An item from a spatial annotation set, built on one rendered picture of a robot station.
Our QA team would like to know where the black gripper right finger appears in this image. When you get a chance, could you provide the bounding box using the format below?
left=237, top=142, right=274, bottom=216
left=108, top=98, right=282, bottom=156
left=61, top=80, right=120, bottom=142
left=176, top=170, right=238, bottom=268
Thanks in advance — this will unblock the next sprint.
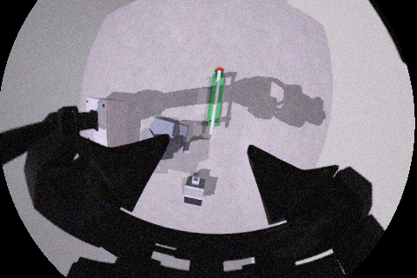
left=247, top=145, right=338, bottom=226

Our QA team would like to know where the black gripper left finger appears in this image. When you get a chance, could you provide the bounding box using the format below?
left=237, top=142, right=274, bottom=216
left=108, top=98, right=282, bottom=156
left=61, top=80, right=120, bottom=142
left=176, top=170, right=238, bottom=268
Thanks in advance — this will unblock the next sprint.
left=72, top=133, right=169, bottom=212

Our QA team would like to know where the grey pin with red cap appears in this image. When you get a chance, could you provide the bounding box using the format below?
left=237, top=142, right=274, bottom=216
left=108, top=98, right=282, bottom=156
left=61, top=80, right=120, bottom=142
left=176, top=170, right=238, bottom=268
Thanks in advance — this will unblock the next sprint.
left=209, top=67, right=223, bottom=135

